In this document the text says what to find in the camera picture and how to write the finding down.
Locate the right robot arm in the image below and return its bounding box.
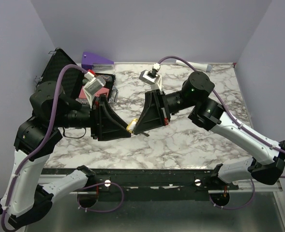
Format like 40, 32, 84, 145
127, 69, 285, 189

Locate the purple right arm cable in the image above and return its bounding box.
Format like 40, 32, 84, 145
156, 56, 285, 210

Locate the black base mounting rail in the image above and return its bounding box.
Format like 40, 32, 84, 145
39, 168, 240, 201

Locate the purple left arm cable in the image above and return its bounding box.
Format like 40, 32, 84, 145
0, 64, 124, 232

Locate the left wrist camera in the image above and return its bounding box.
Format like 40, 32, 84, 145
83, 70, 106, 97

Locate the blue grey chip stack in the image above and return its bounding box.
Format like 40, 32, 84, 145
101, 74, 115, 83

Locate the pink card deck box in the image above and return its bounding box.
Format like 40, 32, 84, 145
79, 87, 109, 99

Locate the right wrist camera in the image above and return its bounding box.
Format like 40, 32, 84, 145
139, 63, 162, 91

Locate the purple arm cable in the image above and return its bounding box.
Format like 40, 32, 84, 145
0, 64, 124, 232
156, 56, 285, 210

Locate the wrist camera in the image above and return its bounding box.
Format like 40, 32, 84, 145
83, 70, 106, 97
139, 63, 162, 91

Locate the purple green chip stack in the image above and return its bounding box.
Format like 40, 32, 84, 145
76, 98, 90, 106

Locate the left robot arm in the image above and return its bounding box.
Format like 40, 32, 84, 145
0, 81, 131, 232

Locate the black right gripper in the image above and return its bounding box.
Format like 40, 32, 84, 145
133, 89, 197, 134

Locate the yellow plastic key tag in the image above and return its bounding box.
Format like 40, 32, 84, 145
126, 118, 138, 134

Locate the purple plastic wedge block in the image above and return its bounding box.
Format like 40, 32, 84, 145
81, 52, 114, 72

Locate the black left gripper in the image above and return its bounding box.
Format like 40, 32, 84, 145
53, 93, 132, 141

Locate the black poker chip case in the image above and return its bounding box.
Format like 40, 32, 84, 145
35, 47, 119, 103

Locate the white cylindrical marker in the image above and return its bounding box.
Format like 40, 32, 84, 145
176, 60, 212, 72

